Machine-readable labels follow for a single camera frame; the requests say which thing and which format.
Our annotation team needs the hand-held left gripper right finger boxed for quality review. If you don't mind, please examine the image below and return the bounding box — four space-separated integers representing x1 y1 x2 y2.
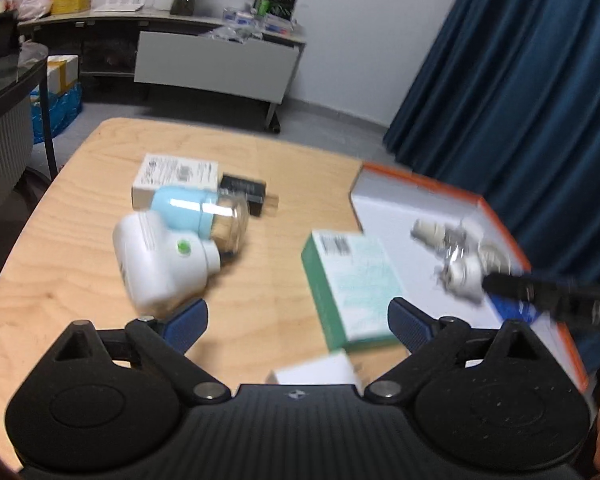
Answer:
364 297 556 403

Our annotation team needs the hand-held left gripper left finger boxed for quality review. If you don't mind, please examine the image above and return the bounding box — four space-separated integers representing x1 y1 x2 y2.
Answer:
52 297 232 403

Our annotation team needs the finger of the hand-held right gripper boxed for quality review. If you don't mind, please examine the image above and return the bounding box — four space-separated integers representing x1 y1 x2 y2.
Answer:
481 270 600 333

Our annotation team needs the teal cardboard box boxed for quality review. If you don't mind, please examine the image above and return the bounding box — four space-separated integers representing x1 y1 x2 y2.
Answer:
300 229 407 352

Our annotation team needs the white plug-in repellent heater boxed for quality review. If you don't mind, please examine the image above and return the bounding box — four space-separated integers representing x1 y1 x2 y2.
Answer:
112 211 224 314
433 242 514 307

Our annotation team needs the clear bottle with grey cap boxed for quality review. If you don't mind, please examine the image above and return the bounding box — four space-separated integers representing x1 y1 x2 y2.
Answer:
410 217 470 256

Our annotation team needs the white charger cube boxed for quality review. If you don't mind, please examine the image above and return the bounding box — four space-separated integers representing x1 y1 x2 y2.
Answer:
264 352 364 387

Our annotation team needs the orange-edged white box tray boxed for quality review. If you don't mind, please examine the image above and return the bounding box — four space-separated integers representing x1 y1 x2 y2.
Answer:
349 162 592 394

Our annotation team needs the black power adapter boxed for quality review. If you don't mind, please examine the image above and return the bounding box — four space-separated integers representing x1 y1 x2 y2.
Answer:
218 173 281 218

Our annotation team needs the white adapter box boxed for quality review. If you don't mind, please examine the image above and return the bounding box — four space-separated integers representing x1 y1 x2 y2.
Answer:
131 153 220 212

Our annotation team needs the blue tissue pack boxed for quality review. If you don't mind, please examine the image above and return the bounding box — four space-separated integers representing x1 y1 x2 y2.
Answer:
490 294 541 322

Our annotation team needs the light blue lidded jar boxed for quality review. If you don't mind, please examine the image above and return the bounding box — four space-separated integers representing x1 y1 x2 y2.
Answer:
149 184 251 257

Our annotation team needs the dark blue curtain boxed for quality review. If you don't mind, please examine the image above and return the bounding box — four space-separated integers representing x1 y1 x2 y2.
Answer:
382 0 600 282

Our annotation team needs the blue plastic bag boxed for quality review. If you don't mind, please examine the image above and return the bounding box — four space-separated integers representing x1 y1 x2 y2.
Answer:
29 82 84 147

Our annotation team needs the black round desk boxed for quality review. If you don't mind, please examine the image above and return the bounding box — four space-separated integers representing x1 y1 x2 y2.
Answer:
0 42 61 234

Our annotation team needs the white cabinet panel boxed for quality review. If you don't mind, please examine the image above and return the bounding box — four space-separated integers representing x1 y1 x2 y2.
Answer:
133 30 307 134

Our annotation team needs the white and yellow carton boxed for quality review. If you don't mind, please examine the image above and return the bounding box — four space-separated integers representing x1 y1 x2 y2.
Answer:
44 54 81 96

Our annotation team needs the pile of clear packets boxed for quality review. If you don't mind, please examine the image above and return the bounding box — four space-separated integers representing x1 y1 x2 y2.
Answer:
200 7 301 44

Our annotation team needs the long low shelf bench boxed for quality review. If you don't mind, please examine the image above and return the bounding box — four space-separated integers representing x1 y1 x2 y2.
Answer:
17 7 307 82

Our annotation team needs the black box with green print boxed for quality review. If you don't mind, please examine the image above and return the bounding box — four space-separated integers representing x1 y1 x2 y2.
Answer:
253 0 299 19

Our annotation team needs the yellow box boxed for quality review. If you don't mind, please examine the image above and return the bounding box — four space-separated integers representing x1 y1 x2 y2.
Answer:
49 0 96 16

